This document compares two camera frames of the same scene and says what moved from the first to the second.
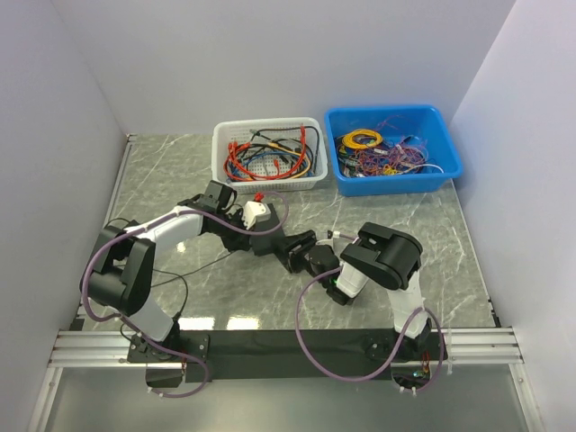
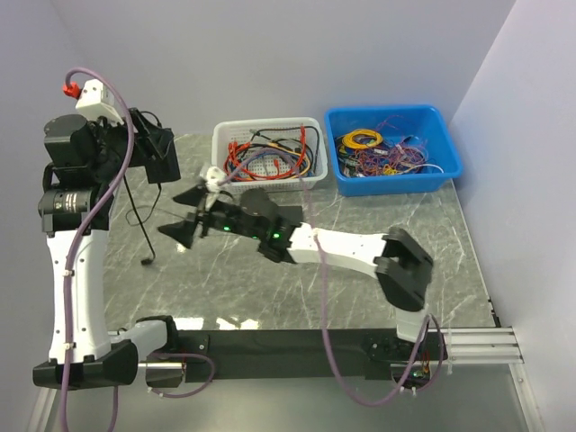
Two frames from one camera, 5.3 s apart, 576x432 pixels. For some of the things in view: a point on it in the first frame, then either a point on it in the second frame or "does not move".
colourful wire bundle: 368,152 does not move
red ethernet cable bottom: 233,166 does not move
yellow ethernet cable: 275,144 does not move
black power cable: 179,277 to 149,260
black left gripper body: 230,237 to 112,141
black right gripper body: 321,280 to 225,217
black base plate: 370,355 does not move
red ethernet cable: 278,175 does not move
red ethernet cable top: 235,146 does not move
